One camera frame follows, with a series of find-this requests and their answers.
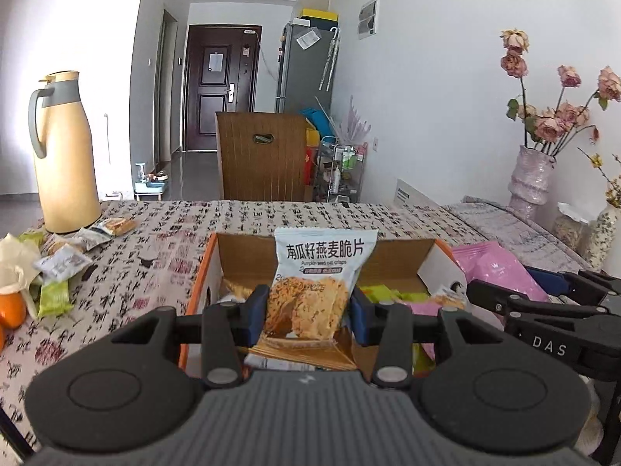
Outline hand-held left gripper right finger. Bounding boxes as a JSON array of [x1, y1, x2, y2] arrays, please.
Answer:
[[349, 285, 508, 390]]

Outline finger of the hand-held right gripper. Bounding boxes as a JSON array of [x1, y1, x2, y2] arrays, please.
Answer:
[[526, 266, 621, 309], [466, 279, 611, 323]]

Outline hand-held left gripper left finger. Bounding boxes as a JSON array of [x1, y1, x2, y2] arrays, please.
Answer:
[[109, 285, 271, 389]]

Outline pink snack packet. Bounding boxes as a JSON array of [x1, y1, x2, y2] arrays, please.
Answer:
[[402, 301, 440, 317], [451, 242, 551, 302]]

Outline green snack packet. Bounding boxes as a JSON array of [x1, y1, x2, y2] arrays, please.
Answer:
[[361, 285, 430, 303]]

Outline red orange cardboard box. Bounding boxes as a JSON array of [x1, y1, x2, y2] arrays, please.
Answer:
[[179, 232, 469, 379]]

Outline clear cracker packet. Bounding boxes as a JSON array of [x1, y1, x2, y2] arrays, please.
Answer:
[[43, 235, 73, 259], [94, 217, 137, 238], [429, 289, 467, 310]]

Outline glass jar of grains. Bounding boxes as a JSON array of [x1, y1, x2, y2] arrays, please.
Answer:
[[553, 202, 592, 253]]

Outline speckled white vase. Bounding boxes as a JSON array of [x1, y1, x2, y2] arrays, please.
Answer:
[[582, 204, 621, 273]]

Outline grey patterned table runner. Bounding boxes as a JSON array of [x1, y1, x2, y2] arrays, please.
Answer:
[[444, 196, 597, 273]]

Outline pink textured vase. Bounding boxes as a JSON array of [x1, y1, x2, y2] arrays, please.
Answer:
[[508, 144, 556, 221]]

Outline yellow flower branch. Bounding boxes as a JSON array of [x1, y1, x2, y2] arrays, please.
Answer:
[[577, 153, 621, 209]]

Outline white board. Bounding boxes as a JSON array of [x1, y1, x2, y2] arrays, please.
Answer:
[[395, 178, 444, 205]]

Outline wooden chair back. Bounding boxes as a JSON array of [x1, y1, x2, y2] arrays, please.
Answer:
[[216, 111, 311, 202]]

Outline dried pink roses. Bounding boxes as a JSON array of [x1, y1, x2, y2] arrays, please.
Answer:
[[500, 28, 621, 158]]

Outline blue white pet water dispenser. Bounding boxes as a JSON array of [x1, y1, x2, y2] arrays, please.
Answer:
[[134, 162, 170, 200]]

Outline small silver packet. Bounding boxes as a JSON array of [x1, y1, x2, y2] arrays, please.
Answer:
[[73, 227, 114, 252]]

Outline pale lavender plume decoration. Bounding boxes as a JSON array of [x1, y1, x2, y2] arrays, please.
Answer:
[[337, 96, 373, 144]]

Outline white label packet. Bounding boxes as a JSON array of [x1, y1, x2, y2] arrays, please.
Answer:
[[33, 249, 93, 282]]

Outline blue plastic item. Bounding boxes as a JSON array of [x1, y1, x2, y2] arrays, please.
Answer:
[[299, 108, 331, 137]]

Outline dark brown entry door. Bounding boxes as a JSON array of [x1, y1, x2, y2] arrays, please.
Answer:
[[182, 24, 263, 152]]

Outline yellow thermos jug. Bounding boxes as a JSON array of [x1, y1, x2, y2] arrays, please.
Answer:
[[28, 71, 102, 235]]

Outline grey refrigerator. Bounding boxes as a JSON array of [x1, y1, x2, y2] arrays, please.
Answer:
[[276, 22, 340, 115]]

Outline grey interior door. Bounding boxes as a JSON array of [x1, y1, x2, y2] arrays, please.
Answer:
[[156, 7, 180, 163]]

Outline cream crumpled cloth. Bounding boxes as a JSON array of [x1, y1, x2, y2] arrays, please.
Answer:
[[0, 234, 42, 297]]

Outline orange fruit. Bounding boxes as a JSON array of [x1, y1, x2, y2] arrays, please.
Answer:
[[0, 291, 26, 329]]

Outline white folded umbrella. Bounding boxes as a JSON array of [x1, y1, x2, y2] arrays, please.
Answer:
[[319, 28, 340, 90]]

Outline wire rack trolley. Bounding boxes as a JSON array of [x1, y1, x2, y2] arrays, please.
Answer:
[[317, 137, 367, 203]]

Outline white wall panel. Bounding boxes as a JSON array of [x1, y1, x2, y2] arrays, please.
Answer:
[[356, 0, 380, 40]]

